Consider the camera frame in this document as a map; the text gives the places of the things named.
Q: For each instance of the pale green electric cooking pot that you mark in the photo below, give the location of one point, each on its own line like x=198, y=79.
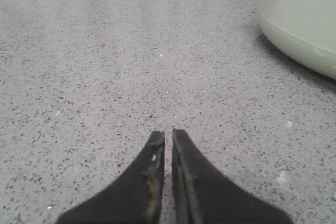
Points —
x=304, y=30

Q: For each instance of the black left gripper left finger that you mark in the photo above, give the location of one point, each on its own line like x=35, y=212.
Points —
x=134, y=197

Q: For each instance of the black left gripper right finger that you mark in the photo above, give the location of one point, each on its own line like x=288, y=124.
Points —
x=202, y=194

